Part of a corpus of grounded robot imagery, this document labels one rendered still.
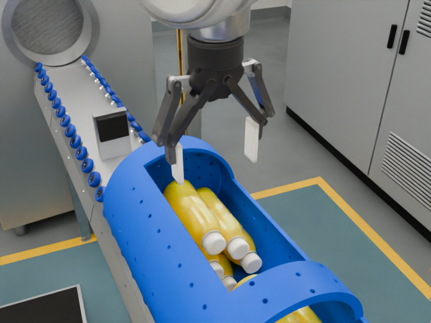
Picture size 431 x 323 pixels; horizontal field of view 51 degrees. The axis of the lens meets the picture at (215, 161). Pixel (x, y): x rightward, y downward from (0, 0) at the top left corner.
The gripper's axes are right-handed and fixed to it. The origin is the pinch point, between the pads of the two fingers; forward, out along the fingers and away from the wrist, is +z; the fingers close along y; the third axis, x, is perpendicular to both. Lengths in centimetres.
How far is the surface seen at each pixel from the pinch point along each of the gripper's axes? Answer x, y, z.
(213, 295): 15.1, 8.1, 10.6
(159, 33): -429, -151, 129
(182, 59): -81, -30, 17
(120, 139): -67, -2, 33
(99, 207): -46, 11, 39
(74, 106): -107, 4, 39
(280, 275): 18.2, -0.6, 8.1
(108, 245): -35, 13, 44
